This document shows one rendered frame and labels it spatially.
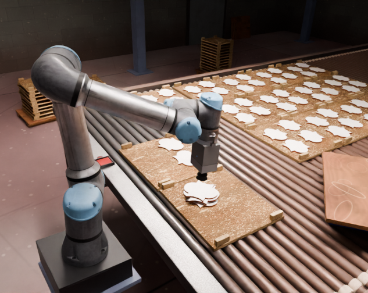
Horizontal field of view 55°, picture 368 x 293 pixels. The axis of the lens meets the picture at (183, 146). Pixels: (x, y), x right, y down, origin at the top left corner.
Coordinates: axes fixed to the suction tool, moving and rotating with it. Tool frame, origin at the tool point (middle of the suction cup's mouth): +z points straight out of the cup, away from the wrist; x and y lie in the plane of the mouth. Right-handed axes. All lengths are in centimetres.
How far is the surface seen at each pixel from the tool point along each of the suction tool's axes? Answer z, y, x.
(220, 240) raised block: 16.9, -15.5, -0.7
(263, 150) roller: 16, 35, -60
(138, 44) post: 47, 457, -147
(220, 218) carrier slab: 18.7, -3.0, -8.8
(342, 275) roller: 19, -43, -32
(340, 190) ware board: 5, -20, -52
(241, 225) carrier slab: 18.4, -10.0, -14.2
